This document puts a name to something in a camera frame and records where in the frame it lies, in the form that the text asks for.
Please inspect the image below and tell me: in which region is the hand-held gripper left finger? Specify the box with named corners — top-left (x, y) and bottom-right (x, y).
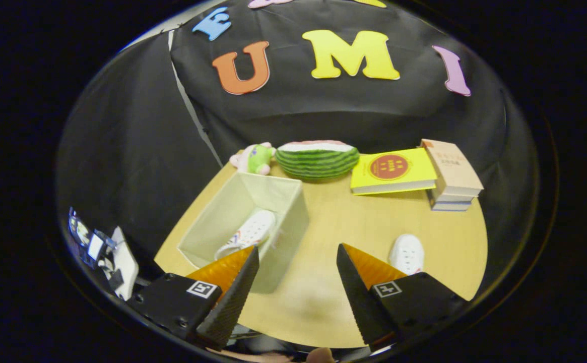
top-left (127, 246), bottom-right (260, 351)

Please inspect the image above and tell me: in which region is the grey book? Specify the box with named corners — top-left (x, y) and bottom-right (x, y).
top-left (427, 188), bottom-right (475, 212)

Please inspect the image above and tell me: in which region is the tan book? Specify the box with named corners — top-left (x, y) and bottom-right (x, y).
top-left (421, 139), bottom-right (484, 198)

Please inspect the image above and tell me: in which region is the pink and green plush toy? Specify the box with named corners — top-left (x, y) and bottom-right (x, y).
top-left (229, 142), bottom-right (277, 175)

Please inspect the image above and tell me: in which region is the white perforated shoe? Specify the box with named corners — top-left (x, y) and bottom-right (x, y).
top-left (214, 209), bottom-right (277, 261)
top-left (388, 233), bottom-right (425, 276)

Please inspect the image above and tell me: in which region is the laptop with lit screen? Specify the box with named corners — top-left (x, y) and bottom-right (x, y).
top-left (68, 207), bottom-right (117, 268)

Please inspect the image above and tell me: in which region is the yellow book with red circle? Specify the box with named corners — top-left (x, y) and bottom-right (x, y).
top-left (350, 147), bottom-right (438, 196)

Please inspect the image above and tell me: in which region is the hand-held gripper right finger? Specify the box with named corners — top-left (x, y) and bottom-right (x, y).
top-left (336, 243), bottom-right (468, 352)

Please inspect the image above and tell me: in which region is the beige fabric storage box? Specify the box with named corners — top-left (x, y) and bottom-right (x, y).
top-left (177, 171), bottom-right (310, 294)

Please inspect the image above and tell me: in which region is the watermelon slice toy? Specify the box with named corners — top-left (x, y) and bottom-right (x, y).
top-left (275, 140), bottom-right (360, 181)

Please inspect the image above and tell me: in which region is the white flat panel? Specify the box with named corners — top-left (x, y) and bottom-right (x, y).
top-left (111, 226), bottom-right (139, 301)

